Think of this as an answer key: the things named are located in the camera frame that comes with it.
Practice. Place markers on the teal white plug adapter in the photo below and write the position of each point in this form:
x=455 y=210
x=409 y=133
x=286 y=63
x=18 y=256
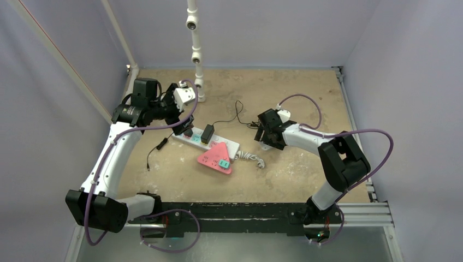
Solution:
x=224 y=164

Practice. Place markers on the white square plug adapter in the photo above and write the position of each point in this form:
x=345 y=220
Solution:
x=265 y=147

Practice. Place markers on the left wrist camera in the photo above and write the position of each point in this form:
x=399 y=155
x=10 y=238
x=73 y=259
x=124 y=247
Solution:
x=183 y=96

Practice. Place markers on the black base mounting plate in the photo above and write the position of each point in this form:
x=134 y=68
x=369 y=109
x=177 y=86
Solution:
x=291 y=219

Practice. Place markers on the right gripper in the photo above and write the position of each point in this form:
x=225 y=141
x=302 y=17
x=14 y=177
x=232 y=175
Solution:
x=262 y=133

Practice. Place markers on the white multicolour power strip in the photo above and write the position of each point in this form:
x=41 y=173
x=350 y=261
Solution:
x=195 y=140

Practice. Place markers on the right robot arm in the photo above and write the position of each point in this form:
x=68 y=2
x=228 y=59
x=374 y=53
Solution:
x=342 y=160

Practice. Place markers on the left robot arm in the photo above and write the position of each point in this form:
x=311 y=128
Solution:
x=94 y=205

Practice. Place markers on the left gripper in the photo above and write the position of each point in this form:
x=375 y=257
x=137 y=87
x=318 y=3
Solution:
x=170 y=96

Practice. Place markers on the black power adapter with switch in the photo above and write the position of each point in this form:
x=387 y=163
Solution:
x=157 y=147

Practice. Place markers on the pink triangular power socket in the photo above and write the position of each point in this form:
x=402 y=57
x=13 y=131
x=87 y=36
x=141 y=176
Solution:
x=211 y=157

